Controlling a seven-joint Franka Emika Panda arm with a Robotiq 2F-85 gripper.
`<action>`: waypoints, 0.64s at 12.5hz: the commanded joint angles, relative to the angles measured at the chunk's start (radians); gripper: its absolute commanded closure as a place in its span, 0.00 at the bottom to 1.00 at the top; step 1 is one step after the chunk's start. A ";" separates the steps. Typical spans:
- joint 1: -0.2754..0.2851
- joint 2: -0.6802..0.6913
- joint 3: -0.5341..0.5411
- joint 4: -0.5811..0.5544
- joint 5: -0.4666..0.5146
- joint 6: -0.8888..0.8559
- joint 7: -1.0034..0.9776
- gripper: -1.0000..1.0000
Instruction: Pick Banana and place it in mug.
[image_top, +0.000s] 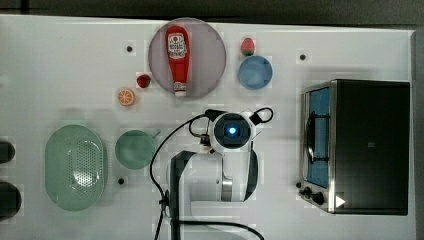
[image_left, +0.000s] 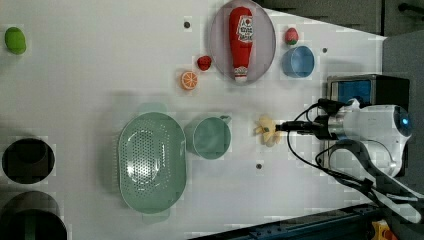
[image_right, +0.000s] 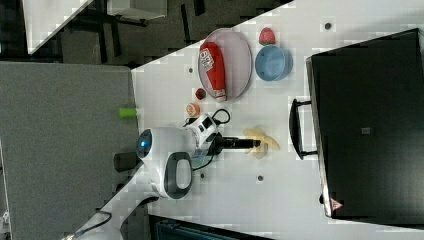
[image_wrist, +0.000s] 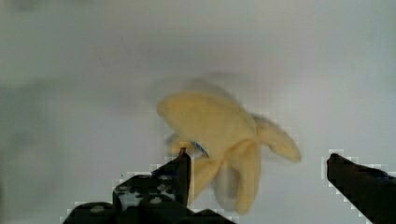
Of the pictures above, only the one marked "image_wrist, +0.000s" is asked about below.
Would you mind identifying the yellow plush banana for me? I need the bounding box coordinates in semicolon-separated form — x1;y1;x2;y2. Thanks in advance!
157;91;301;215

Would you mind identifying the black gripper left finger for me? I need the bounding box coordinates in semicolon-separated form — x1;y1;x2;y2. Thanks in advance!
62;148;235;224

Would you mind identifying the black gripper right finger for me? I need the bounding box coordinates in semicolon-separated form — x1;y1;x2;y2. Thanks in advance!
326;153;396;224

